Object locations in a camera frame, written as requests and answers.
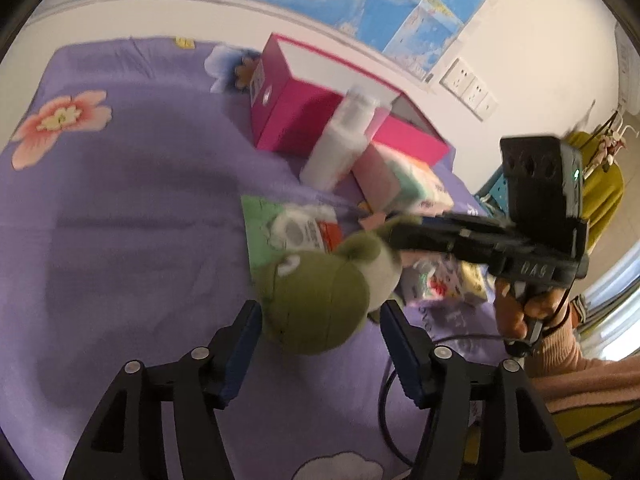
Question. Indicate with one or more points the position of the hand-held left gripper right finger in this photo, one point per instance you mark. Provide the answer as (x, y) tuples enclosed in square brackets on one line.
[(400, 355)]

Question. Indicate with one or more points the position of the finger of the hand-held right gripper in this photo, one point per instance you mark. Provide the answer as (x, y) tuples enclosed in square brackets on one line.
[(430, 240), (450, 221)]

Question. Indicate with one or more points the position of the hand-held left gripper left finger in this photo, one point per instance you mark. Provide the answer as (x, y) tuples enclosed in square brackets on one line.
[(240, 355)]

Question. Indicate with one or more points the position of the green plush toy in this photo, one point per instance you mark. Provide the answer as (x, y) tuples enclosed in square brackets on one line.
[(320, 300)]

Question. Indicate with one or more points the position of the white plastic sachet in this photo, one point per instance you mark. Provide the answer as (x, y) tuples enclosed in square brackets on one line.
[(300, 230)]

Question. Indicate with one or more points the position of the pink cardboard box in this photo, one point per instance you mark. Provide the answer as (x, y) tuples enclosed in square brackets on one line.
[(290, 120)]

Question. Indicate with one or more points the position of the person's right forearm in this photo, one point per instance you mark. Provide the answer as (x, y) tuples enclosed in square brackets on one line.
[(575, 370)]

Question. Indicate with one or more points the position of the person's right hand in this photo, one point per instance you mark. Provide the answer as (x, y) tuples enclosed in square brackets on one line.
[(510, 310)]

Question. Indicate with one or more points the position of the teal plastic crate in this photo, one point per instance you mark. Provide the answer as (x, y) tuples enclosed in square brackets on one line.
[(495, 192)]

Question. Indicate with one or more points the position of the small pink packet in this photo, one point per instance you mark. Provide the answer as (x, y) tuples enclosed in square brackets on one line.
[(372, 220)]

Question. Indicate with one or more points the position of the white yellow tissue packet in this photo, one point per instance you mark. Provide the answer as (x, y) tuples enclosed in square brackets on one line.
[(472, 285)]

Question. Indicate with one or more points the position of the pastel tissue pack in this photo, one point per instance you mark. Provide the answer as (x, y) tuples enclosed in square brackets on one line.
[(400, 180)]

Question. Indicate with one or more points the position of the hanging yellow green jacket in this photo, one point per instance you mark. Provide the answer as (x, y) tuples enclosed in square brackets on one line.
[(605, 190)]

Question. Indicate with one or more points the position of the white pump bottle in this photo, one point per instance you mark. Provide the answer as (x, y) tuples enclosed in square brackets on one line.
[(335, 155)]

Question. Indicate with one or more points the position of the purple floral bedsheet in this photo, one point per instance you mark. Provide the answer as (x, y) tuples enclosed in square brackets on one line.
[(125, 210)]

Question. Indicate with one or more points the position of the person's yellow green top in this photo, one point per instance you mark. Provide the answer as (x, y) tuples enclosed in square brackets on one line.
[(600, 422)]

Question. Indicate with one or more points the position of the white wall switch plate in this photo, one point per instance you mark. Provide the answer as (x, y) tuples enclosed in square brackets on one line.
[(487, 107)]

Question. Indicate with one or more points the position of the white wall socket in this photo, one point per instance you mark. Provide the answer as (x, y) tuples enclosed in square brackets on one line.
[(457, 76), (475, 92)]

